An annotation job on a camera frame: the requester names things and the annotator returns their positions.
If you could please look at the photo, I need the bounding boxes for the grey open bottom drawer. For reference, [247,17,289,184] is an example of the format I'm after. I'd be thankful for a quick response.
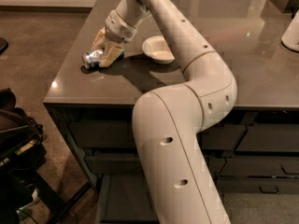
[95,174,159,224]

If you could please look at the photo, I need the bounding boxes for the blue silver redbull can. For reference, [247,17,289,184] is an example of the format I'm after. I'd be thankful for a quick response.
[81,48,125,71]

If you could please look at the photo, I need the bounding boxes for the dark round object at left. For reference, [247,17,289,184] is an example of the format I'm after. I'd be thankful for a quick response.
[0,37,8,55]

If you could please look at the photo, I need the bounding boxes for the grey top right drawer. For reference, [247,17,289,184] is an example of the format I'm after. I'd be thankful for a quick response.
[201,124,299,153]

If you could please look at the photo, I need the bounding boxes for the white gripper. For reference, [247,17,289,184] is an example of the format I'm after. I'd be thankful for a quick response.
[91,10,136,68]

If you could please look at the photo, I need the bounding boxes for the grey bottom right drawer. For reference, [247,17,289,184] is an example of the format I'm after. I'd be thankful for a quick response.
[216,177,299,194]

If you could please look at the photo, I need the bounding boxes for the grey middle left drawer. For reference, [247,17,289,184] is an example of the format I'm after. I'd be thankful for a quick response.
[85,152,142,174]

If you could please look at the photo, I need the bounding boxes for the white appliance on counter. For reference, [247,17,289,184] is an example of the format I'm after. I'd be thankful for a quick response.
[281,10,299,52]

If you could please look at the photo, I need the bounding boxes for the white paper bowl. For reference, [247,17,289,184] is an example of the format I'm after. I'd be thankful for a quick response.
[142,35,175,64]

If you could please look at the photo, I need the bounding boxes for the grey cabinet with counter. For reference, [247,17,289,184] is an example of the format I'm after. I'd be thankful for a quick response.
[44,0,298,184]

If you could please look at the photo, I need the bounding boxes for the grey middle right drawer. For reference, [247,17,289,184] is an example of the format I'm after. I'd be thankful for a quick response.
[208,156,299,177]

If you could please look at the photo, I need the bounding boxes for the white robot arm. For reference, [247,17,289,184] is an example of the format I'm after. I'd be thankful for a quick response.
[93,0,237,224]

